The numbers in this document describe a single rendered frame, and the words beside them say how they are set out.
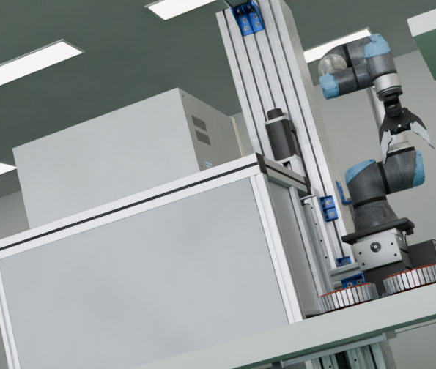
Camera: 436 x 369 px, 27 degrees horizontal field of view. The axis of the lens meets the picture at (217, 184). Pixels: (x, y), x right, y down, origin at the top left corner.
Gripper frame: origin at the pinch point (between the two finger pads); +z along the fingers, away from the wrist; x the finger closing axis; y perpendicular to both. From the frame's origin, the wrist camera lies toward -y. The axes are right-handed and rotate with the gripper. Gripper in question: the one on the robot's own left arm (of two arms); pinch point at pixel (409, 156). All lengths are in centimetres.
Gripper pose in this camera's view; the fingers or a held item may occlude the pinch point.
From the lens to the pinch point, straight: 264.9
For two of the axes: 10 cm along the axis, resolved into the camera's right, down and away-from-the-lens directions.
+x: -9.2, 3.0, 2.6
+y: 3.1, 1.2, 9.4
